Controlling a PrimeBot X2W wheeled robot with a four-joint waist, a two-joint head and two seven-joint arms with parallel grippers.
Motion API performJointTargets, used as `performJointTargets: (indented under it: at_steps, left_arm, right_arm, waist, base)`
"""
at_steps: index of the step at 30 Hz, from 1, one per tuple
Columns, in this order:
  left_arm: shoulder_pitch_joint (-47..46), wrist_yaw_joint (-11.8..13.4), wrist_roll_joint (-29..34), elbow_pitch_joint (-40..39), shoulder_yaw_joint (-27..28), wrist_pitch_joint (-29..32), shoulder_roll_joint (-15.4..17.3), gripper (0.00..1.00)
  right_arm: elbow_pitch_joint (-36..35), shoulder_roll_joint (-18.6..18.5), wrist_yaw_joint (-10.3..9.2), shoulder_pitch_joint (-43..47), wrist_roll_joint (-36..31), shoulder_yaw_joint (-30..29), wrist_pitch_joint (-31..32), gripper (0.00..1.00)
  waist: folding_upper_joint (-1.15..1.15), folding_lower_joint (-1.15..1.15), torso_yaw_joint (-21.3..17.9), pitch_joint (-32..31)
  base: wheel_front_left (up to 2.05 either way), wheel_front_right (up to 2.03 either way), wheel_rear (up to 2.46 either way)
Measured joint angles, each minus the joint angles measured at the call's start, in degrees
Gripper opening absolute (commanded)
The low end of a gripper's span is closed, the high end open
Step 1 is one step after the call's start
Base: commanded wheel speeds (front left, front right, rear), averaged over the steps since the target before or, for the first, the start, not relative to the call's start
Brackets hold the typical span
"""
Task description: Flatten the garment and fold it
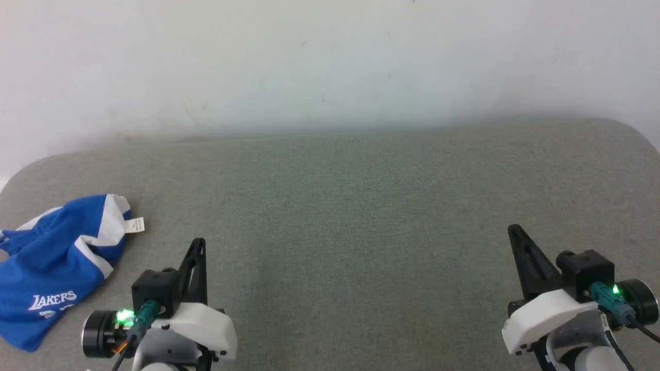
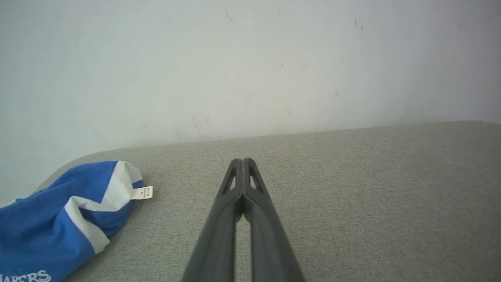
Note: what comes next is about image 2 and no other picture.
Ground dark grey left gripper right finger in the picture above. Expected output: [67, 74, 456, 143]
[243, 158, 306, 282]

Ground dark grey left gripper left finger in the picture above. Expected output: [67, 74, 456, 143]
[181, 158, 244, 282]

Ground blue shorts with white trim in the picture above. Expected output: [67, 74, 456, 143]
[0, 161, 154, 282]

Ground grey fabric sofa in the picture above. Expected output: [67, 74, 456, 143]
[33, 121, 501, 282]

